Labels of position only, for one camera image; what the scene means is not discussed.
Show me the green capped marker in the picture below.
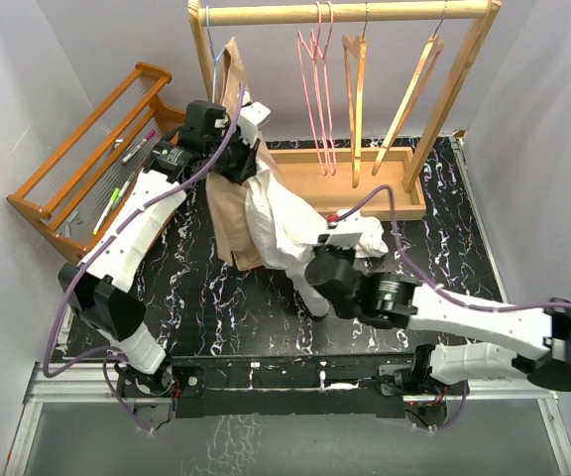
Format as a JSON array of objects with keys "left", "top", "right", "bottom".
[{"left": 103, "top": 187, "right": 120, "bottom": 215}]

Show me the beige t shirt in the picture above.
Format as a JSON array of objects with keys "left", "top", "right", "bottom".
[{"left": 205, "top": 38, "right": 263, "bottom": 271}]

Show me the white t shirt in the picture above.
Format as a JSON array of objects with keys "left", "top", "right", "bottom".
[{"left": 245, "top": 163, "right": 389, "bottom": 317}]

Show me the blue wire hanger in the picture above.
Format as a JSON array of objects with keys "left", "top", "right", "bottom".
[{"left": 204, "top": 6, "right": 225, "bottom": 103}]

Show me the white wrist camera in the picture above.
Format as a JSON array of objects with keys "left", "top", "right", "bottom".
[
  {"left": 237, "top": 101, "right": 271, "bottom": 148},
  {"left": 324, "top": 210, "right": 371, "bottom": 251}
]

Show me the purple capped marker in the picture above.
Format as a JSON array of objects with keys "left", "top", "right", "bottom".
[{"left": 120, "top": 129, "right": 157, "bottom": 167}]

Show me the pink wire hanger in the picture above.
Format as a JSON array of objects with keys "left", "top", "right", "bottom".
[
  {"left": 296, "top": 1, "right": 329, "bottom": 177},
  {"left": 316, "top": 1, "right": 337, "bottom": 176}
]

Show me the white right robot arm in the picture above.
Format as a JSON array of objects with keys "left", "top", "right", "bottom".
[{"left": 304, "top": 243, "right": 571, "bottom": 394}]

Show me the orange wooden shelf rack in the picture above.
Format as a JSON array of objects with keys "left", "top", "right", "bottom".
[{"left": 6, "top": 62, "right": 184, "bottom": 262}]

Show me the light wooden hanger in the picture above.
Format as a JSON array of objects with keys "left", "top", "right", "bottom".
[{"left": 372, "top": 5, "right": 446, "bottom": 178}]

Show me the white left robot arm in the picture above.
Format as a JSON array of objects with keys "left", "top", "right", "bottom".
[{"left": 44, "top": 98, "right": 271, "bottom": 396}]

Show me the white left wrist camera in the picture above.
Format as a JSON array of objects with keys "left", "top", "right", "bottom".
[{"left": 237, "top": 101, "right": 271, "bottom": 148}]

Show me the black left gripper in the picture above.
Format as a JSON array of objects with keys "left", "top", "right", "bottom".
[{"left": 206, "top": 126, "right": 262, "bottom": 187}]

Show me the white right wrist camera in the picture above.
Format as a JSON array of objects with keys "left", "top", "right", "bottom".
[{"left": 324, "top": 210, "right": 371, "bottom": 251}]

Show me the white green marker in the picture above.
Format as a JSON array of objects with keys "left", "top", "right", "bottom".
[{"left": 92, "top": 172, "right": 135, "bottom": 236}]

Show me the wooden clothes rack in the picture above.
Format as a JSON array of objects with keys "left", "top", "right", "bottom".
[{"left": 187, "top": 1, "right": 501, "bottom": 220}]

